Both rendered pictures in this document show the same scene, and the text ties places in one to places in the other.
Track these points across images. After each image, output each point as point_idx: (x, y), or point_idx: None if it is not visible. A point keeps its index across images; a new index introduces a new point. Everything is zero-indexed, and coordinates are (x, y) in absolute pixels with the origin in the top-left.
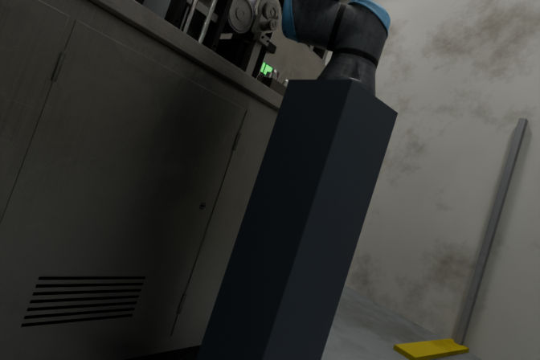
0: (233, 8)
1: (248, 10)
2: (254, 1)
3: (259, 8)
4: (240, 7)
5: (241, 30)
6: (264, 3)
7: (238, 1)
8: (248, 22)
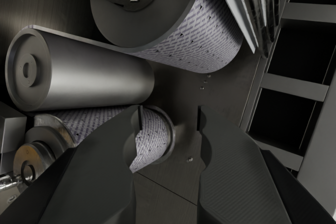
0: (33, 44)
1: (38, 95)
2: (74, 125)
3: (39, 128)
4: (34, 63)
5: (6, 76)
6: (50, 146)
7: (45, 54)
8: (23, 100)
